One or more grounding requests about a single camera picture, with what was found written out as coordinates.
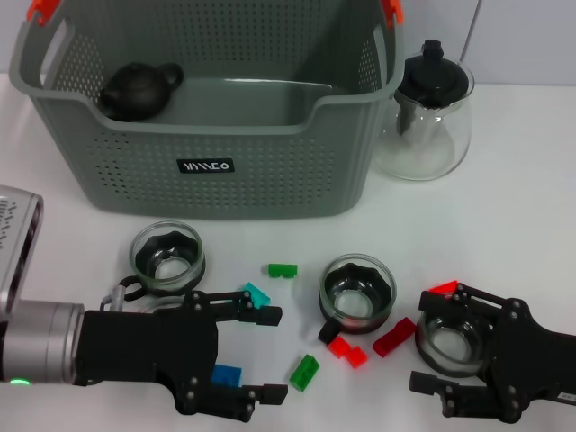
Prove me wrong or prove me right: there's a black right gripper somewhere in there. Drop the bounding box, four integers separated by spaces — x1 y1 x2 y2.
408 282 576 424

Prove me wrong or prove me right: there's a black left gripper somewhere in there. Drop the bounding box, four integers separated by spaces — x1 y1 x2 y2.
74 290 289 423

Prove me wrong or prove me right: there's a grey perforated storage basket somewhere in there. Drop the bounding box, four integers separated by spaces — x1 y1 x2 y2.
8 0 406 221

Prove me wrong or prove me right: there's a green rectangular toy brick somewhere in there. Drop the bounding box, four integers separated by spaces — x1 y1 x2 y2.
289 354 320 392

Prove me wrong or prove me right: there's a blue square toy plate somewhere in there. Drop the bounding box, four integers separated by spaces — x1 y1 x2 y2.
210 363 243 388

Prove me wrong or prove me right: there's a teal square toy plate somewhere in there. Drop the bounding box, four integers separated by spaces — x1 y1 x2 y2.
242 282 274 310

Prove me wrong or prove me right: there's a bright red toy brick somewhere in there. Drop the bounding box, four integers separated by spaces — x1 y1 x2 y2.
427 279 459 301

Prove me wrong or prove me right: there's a dark red long toy brick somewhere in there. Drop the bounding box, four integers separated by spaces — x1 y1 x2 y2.
372 317 418 357

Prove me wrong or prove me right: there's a green notched toy brick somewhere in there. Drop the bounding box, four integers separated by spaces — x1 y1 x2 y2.
267 263 299 280

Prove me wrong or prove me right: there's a glass carafe with black lid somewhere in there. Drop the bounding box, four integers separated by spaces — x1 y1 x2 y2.
371 39 476 182

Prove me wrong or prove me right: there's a dark clay teapot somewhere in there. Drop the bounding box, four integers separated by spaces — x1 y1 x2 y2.
98 62 185 122

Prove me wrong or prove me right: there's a left robot arm with camera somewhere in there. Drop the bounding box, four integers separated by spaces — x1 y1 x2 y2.
0 184 45 311

